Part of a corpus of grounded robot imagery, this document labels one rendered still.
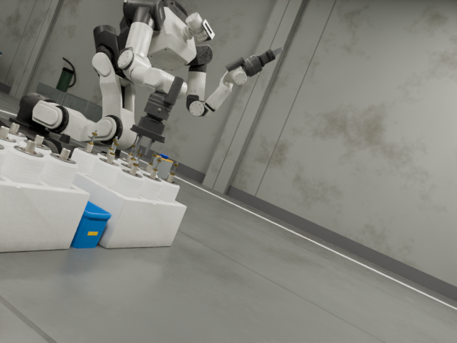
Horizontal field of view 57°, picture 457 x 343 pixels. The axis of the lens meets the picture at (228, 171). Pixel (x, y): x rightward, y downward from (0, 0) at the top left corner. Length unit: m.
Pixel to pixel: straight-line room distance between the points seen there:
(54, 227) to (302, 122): 3.73
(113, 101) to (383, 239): 3.11
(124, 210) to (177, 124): 3.97
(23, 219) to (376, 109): 3.87
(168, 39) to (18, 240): 1.09
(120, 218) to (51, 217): 0.28
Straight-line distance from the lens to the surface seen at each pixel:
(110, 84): 2.09
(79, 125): 2.19
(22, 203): 1.17
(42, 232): 1.26
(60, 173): 1.26
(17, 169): 1.18
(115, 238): 1.48
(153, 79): 1.49
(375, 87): 4.65
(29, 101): 2.46
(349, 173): 4.48
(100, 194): 1.50
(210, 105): 2.14
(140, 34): 1.79
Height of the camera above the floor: 0.44
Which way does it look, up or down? 2 degrees down
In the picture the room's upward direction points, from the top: 22 degrees clockwise
